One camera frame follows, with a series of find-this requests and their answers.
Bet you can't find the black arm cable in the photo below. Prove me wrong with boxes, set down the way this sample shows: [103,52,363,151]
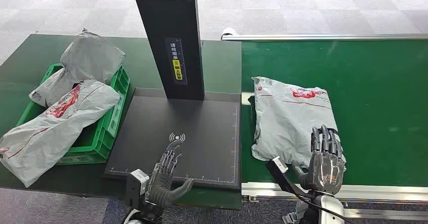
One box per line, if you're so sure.
[289,187,352,224]

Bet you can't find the plain grey crumpled package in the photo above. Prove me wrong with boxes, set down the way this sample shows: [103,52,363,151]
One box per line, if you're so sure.
[29,28,126,108]

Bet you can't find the grey package with black logo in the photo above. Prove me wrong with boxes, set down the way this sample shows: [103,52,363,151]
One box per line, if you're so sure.
[250,77,347,169]

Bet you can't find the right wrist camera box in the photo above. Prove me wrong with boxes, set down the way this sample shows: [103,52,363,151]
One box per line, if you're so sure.
[265,156,303,198]

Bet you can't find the wide silver conveyor rail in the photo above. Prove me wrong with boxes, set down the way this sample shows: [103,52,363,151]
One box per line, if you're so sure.
[241,182,428,220]

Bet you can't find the green conveyor belt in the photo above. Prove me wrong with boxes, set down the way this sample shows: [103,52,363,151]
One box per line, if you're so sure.
[241,40,428,187]

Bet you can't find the white conveyor roller end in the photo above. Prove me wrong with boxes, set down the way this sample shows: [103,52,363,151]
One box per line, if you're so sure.
[221,27,239,38]

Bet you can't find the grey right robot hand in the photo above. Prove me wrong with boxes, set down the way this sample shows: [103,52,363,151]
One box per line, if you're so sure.
[294,125,347,196]

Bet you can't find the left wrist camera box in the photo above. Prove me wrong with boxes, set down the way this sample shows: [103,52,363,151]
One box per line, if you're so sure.
[124,169,150,210]

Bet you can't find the thin silver conveyor rail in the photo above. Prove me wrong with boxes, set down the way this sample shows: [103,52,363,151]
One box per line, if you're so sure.
[221,32,428,42]

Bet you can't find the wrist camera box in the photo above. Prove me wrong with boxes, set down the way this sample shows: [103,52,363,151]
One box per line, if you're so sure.
[265,156,303,198]
[124,169,150,210]

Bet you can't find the black inbound scanner machine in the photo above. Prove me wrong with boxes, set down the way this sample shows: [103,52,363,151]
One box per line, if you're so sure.
[104,0,242,191]

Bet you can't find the yellow sticker on scanner column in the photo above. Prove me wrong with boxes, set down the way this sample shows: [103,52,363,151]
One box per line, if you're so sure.
[172,59,183,81]

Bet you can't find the silver conveyor support bracket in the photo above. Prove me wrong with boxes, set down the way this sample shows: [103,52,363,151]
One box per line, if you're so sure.
[282,200,309,224]

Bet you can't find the green plastic crate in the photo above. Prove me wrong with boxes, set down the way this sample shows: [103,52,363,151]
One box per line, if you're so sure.
[17,63,130,165]

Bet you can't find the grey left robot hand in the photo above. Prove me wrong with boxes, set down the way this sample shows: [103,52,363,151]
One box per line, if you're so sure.
[146,140,195,210]

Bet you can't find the long grey red-printed package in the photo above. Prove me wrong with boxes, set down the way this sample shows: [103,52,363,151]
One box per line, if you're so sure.
[0,79,121,188]

